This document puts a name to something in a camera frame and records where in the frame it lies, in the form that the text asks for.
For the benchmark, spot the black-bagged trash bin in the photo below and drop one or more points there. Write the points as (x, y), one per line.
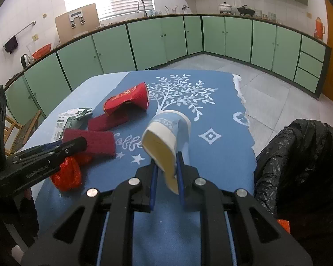
(299, 155)

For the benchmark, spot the metal kettle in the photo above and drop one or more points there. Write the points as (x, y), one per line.
(26, 61)

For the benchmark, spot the red paper cup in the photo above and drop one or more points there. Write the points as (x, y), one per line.
(133, 97)

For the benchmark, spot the dark towel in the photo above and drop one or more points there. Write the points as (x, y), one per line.
(11, 44)

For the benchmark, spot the black wok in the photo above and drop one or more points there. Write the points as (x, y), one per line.
(245, 11)

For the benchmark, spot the metal towel rail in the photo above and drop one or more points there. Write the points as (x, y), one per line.
(25, 29)

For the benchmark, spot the metal faucet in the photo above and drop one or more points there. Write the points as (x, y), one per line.
(144, 9)

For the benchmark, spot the utensil holder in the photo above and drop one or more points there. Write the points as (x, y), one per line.
(172, 11)

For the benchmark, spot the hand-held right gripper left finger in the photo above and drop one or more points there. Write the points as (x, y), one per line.
(154, 183)

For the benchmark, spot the wooden chair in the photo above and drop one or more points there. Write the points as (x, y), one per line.
(22, 133)

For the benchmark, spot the white green snack wrapper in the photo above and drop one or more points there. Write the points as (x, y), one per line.
(69, 119)

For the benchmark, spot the group of glass jars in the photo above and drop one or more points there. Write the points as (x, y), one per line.
(266, 15)

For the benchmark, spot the red plastic basin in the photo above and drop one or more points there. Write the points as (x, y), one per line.
(41, 51)

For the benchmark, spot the white cooking pot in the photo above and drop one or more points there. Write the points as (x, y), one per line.
(225, 7)

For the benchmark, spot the shiny red plastic wrapper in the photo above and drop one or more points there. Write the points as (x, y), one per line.
(68, 174)

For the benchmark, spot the orange foam fruit net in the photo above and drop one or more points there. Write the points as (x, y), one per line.
(283, 225)

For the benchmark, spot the red thermos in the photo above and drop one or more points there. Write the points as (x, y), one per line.
(319, 29)

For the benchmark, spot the blue white paper cup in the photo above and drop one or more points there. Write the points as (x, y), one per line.
(166, 133)

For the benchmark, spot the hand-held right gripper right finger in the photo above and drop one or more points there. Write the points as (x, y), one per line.
(180, 177)

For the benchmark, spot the brown cardboard box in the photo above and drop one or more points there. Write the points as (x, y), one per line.
(63, 27)

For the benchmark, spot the dark red scouring pad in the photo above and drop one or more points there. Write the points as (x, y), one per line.
(97, 142)
(108, 122)

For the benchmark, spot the light blue tablecloth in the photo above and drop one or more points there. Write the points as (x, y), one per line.
(80, 97)

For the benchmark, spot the green base cabinet unit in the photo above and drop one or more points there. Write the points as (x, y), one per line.
(238, 38)

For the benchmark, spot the blue tree-print table mat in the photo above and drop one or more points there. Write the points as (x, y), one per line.
(224, 108)

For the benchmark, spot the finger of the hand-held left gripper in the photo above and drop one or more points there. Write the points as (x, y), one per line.
(69, 148)
(51, 144)

